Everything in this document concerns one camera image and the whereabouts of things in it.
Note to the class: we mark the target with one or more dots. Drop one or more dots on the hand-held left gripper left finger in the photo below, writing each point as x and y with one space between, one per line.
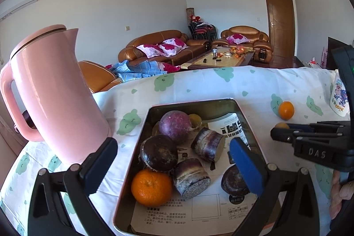
99 167

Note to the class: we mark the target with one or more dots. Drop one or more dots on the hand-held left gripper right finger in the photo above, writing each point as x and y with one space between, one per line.
246 164

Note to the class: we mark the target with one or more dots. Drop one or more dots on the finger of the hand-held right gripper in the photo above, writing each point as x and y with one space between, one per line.
287 135
304 126

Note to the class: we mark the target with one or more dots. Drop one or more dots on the kumquat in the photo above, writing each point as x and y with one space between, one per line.
195 120
281 125

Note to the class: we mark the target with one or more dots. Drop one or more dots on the rectangular metal tin box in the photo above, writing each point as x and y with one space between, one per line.
130 169

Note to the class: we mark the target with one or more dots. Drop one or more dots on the banded purple sugarcane piece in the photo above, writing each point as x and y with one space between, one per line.
190 178

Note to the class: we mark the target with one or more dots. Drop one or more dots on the person's right hand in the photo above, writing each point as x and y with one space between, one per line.
345 189

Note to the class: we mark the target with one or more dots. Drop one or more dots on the dark water chestnut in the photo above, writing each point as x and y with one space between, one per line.
159 151
233 182

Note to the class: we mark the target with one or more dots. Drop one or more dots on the small orange mandarin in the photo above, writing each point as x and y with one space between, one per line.
286 110

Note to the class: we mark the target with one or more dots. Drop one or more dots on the white printed cup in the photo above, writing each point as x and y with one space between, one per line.
336 97

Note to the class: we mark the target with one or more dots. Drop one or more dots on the streaked purple sugarcane piece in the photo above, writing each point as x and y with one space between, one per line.
206 144

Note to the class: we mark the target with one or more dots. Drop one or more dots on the large orange mandarin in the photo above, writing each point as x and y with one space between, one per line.
151 187

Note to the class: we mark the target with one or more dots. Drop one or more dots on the printed paper sheet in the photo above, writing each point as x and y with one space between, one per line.
210 211

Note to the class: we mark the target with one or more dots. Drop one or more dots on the dark television stand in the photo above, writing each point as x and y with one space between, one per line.
315 66

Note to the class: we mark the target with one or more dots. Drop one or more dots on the pink tall package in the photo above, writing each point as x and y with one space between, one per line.
324 56

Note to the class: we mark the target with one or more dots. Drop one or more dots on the purple passion fruit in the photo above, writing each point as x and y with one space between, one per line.
175 126

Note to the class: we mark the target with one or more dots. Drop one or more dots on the black television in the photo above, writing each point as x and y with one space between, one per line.
333 50

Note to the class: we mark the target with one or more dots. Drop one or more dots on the pink electric kettle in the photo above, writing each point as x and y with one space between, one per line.
55 92

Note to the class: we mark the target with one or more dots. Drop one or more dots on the brown leather seat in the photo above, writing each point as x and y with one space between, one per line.
94 75

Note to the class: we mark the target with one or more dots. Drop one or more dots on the wooden coffee table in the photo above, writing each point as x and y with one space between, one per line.
229 61

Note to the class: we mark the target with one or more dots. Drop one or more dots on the pile of assorted food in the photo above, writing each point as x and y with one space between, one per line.
236 51

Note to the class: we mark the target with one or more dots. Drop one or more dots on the blue checked blanket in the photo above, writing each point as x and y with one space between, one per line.
138 71

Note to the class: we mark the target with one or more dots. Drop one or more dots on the brown wooden door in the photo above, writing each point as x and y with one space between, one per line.
279 23

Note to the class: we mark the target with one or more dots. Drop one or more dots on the floral pink pillow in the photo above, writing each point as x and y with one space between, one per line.
150 50
179 42
170 48
237 38

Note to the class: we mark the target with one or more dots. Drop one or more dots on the metal cup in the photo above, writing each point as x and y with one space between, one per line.
214 53

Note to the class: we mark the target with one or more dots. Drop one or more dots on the brown leather armchair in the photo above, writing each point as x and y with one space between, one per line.
243 31

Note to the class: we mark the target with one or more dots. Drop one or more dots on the red floral cushion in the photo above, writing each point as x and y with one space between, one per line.
171 68

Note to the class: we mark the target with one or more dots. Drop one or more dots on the stack of black chairs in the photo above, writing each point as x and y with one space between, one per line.
202 31

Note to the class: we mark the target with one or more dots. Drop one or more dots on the long brown leather sofa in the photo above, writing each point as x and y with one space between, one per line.
155 37

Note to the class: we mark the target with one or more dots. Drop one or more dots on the tall patterned cylinder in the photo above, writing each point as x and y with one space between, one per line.
190 14

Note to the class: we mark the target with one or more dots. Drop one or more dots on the white air conditioner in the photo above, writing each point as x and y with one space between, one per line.
16 5

